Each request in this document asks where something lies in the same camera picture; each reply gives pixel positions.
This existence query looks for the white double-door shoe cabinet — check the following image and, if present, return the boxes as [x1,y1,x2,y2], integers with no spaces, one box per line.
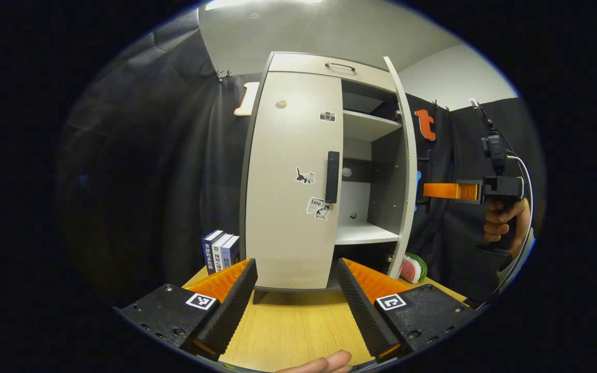
[239,51,418,305]

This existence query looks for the black backdrop cloth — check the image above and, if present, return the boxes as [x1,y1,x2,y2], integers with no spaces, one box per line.
[55,10,548,311]

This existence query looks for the watermelon slice toy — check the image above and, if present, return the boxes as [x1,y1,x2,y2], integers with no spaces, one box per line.
[399,252,428,284]

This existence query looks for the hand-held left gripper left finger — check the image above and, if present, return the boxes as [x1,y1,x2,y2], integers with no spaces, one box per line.
[115,257,259,362]

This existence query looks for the white book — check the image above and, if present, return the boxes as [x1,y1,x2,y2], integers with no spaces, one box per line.
[211,233,234,274]

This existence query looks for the dark blue book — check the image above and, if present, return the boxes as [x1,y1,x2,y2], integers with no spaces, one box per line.
[202,229,225,276]

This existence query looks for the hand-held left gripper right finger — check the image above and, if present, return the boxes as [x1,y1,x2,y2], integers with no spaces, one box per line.
[336,257,478,363]

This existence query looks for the white cabinet drawer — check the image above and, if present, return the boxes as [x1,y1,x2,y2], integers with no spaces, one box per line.
[267,52,397,94]

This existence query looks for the white shoe cabinet door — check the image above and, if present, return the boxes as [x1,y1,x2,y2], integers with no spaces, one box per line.
[383,56,432,280]
[245,71,344,291]

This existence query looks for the ceiling light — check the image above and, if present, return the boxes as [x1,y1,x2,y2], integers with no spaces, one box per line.
[205,0,325,11]

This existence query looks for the light blue book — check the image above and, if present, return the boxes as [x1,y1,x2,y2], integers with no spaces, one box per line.
[221,236,240,270]

